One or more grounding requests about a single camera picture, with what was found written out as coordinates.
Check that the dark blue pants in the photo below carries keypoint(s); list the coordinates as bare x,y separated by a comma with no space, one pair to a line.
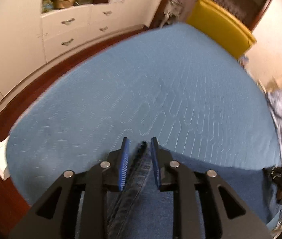
160,211

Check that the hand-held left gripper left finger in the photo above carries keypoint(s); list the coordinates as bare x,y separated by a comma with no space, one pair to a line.
124,164

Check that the yellow upholstered chair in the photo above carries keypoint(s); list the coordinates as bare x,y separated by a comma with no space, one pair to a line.
220,27

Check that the blue quilted bedspread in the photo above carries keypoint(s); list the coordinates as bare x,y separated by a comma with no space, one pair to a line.
136,89

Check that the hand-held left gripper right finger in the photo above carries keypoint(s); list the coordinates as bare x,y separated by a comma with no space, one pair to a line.
155,164

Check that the white cloth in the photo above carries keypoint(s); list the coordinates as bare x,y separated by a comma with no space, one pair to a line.
0,159

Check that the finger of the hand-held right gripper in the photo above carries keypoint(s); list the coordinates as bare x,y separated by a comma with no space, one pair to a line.
272,173

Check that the white built-in cabinet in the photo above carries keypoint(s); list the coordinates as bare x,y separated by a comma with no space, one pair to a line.
63,34

